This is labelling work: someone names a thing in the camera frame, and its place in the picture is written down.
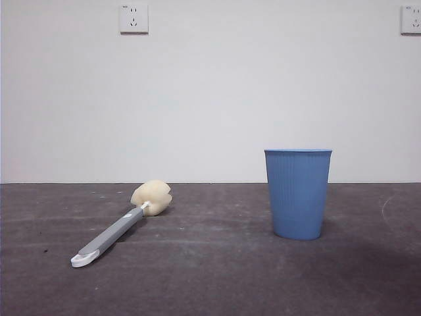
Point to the blue ribbed plastic cup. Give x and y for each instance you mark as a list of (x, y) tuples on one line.
[(297, 197)]

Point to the white wall socket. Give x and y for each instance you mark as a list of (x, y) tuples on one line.
[(411, 20), (133, 19)]

